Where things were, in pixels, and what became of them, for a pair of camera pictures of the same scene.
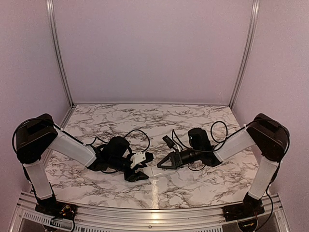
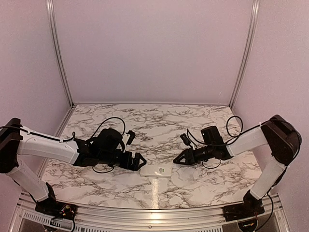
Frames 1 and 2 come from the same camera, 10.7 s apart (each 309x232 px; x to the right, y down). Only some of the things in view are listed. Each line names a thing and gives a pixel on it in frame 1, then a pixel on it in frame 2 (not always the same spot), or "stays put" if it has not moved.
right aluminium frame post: (254, 25) stays put
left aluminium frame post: (53, 31) stays put
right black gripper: (173, 156) to (189, 157)
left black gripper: (133, 176) to (135, 166)
